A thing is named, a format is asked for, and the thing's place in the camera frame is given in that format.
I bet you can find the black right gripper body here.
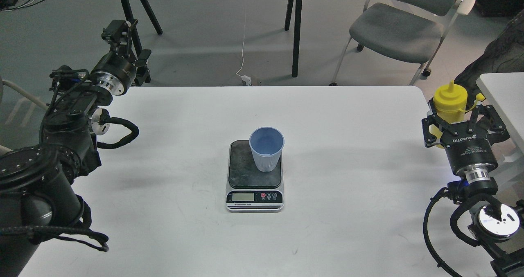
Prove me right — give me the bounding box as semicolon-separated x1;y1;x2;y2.
444;128;499;176

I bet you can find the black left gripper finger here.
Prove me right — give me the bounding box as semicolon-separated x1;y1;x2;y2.
133;50;151;85
102;19;138;59

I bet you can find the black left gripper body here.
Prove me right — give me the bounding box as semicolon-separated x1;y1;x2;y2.
90;52;137;96

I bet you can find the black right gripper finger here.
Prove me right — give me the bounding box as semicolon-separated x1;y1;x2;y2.
467;105;510;145
422;99;453;149

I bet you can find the yellow squeeze bottle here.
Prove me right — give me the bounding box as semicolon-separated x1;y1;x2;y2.
430;81;486;138

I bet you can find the blue ribbed plastic cup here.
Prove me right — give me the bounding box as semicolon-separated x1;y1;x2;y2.
248;127;285;172

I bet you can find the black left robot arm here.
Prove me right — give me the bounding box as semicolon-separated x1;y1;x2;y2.
0;18;151;277

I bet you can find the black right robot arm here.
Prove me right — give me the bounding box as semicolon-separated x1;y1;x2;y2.
422;100;524;277

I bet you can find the digital kitchen scale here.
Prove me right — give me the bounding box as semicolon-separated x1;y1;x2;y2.
225;140;284;212

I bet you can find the person in dark jeans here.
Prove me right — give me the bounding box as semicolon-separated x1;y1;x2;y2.
454;10;524;107

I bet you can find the grey office chair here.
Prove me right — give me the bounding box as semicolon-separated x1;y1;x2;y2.
348;0;476;85

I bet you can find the white power adapter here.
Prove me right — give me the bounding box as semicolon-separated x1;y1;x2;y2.
240;74;253;86

